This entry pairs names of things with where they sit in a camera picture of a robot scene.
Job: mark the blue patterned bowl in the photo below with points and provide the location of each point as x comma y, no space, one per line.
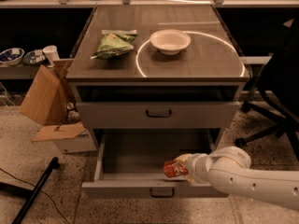
11,57

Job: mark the green chip bag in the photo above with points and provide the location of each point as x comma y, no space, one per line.
115,43

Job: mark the white paper cup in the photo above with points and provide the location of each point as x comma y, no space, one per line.
51,53

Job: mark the black office chair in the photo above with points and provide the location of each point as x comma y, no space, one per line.
278,85

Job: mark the brown cardboard box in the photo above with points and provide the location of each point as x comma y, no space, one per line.
51,103

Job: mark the black stand leg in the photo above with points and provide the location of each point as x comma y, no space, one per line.
29,195

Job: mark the white bowl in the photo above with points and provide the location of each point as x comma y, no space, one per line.
170,42

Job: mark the open lower drawer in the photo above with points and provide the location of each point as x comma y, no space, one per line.
130,164

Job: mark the closed upper drawer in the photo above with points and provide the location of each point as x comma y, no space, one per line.
161,115

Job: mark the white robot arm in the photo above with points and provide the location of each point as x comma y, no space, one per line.
228,170

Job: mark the grey drawer cabinet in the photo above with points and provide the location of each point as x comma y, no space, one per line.
208,70

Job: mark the small dark bowl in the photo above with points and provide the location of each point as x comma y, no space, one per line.
35,57

